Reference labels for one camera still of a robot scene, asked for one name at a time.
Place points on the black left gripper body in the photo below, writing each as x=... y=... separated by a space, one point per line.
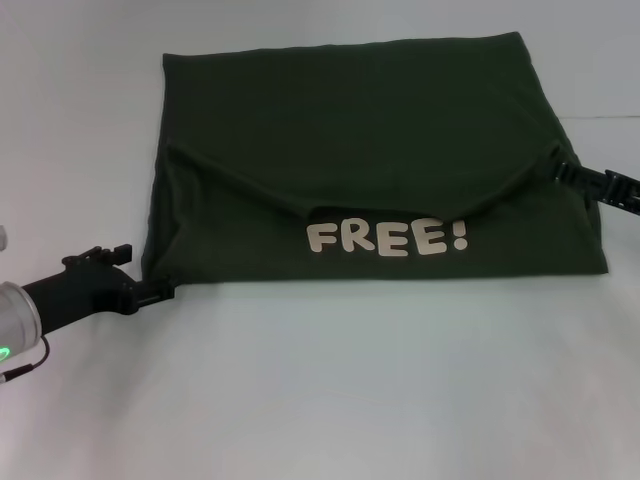
x=80 y=292

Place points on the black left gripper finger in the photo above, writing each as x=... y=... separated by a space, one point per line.
x=155 y=292
x=110 y=252

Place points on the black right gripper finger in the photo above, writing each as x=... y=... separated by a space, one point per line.
x=575 y=175

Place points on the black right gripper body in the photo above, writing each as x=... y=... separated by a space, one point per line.
x=625 y=192

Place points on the dark green shirt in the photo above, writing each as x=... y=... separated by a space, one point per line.
x=375 y=125

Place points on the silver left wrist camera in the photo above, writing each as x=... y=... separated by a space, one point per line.
x=2 y=237

